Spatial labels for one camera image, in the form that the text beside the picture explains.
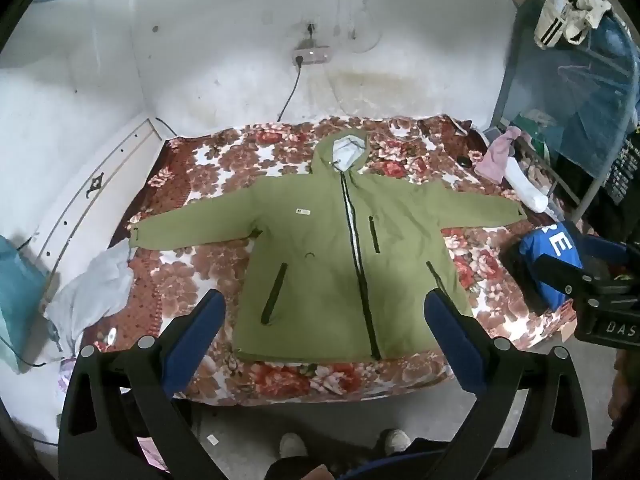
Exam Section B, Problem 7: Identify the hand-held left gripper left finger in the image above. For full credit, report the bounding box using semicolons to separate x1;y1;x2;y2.
57;289;227;480

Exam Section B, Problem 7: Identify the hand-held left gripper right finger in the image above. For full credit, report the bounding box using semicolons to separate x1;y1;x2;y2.
424;288;593;480

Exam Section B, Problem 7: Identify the green hooded jacket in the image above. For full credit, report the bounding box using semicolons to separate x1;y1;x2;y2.
129;129;528;362

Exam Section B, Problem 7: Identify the white shoe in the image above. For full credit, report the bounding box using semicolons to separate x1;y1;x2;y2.
382;429;412;453
279;432;308;460

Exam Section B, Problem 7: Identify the light grey cloth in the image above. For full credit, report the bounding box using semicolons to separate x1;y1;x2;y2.
44;244;135;356

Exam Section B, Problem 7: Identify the white plastic bottle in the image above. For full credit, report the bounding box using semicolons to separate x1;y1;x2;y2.
505;157;550;213

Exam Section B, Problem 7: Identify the pink cloth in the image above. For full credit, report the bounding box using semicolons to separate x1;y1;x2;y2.
474;127;522;184

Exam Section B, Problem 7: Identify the floral blanket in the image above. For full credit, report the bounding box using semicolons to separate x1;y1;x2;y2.
82;114;576;406

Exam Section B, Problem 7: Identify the green cloth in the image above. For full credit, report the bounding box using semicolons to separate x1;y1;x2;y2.
515;110;551;148

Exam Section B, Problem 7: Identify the teal pillow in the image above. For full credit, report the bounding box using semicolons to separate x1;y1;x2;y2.
0;235;51;373

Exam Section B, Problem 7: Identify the blue towel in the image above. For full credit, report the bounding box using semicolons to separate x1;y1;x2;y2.
500;0;638;181

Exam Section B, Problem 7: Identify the white wooden headboard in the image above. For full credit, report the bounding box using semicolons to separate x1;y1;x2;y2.
35;117;166;281

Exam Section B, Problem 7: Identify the grey metal rack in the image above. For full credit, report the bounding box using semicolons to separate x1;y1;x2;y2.
490;0;640;221

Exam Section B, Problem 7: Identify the beige striped garment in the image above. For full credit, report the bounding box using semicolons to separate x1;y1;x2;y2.
532;0;612;50

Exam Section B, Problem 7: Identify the white power strip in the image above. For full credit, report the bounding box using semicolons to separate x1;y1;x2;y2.
292;46;331;66

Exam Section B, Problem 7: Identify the black power cable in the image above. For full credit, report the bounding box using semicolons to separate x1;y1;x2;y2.
276;62;303;122

